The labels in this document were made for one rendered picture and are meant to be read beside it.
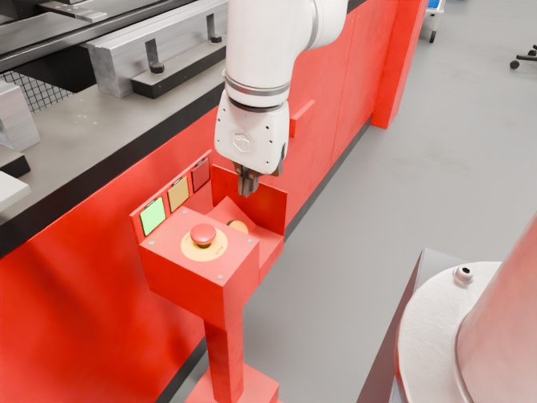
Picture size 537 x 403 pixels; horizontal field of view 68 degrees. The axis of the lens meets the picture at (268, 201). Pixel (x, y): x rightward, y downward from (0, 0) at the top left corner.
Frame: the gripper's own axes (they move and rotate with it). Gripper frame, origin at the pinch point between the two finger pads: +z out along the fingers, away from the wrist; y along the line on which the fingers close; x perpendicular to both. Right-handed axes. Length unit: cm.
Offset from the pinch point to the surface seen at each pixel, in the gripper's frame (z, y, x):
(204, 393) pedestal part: 73, -3, -8
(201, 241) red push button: 4.0, -0.8, -11.3
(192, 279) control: 8.6, 0.2, -15.0
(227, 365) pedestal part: 47.2, 3.5, -8.0
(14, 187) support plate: -14.8, -9.1, -28.6
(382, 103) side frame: 70, -10, 178
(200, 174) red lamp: 4.0, -9.9, 0.8
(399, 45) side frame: 36, -12, 178
